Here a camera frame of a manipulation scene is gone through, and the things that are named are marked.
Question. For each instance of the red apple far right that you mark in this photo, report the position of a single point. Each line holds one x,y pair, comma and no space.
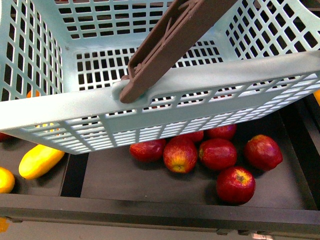
263,153

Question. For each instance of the red apple right centre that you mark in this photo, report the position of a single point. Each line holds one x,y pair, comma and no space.
217,154

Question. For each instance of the yellow lemon at edge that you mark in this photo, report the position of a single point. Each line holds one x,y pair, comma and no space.
7,181

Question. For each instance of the brown basket handle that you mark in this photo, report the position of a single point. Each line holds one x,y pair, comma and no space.
179,28

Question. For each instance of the yellow mango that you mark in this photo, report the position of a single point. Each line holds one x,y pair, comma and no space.
38,161

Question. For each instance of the red apple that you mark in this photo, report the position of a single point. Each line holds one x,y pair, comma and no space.
149,151
180,155
263,153
235,185
217,154

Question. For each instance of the red apple front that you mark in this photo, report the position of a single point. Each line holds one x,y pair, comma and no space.
235,185

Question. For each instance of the black fruit display shelf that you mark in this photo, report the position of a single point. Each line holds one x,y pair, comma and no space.
107,187

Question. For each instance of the light blue plastic basket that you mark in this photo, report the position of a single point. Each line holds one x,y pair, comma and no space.
88,75

